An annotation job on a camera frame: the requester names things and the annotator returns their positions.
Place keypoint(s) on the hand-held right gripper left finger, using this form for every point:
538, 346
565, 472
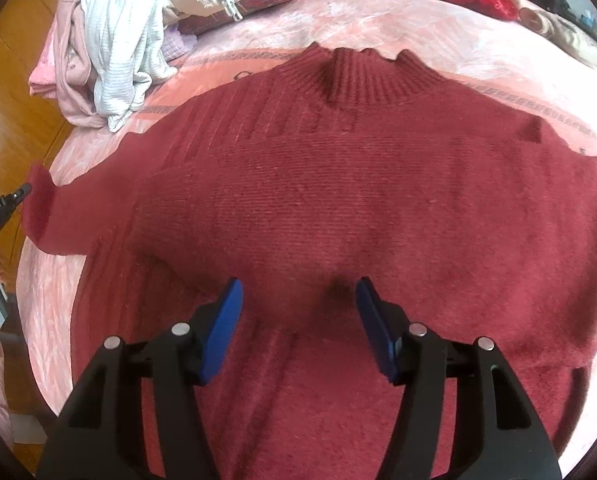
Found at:
223, 325

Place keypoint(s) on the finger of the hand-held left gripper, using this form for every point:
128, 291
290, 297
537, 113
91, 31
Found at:
19, 193

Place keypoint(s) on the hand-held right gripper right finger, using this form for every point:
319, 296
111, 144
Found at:
376, 325

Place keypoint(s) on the dark red knit sweater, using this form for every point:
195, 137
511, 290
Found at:
328, 200

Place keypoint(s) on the pale pink garment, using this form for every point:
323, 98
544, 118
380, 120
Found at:
66, 70

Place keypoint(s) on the white striped garment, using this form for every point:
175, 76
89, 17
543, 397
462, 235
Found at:
118, 35

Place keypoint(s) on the lilac quilted cloth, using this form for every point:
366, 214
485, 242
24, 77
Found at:
176, 42

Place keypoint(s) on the pink leaf-print blanket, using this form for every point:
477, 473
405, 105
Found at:
428, 30

